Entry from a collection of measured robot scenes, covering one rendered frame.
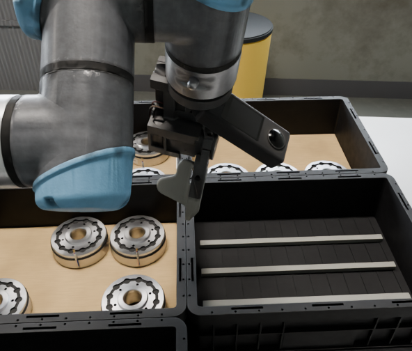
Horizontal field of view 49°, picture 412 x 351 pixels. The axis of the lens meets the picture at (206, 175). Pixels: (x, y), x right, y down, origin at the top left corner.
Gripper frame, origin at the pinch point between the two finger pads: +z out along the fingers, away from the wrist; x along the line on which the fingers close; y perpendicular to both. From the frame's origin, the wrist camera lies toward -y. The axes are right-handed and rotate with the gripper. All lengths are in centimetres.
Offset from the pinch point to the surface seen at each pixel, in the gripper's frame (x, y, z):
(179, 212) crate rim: -1.2, 3.8, 17.3
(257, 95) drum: -133, -6, 131
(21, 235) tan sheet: 6.8, 33.3, 28.5
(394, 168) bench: -45, -47, 47
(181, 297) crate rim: 15.3, -0.9, 9.2
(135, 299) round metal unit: 14.8, 7.0, 20.3
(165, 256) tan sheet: 4.8, 4.6, 24.5
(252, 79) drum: -132, -1, 119
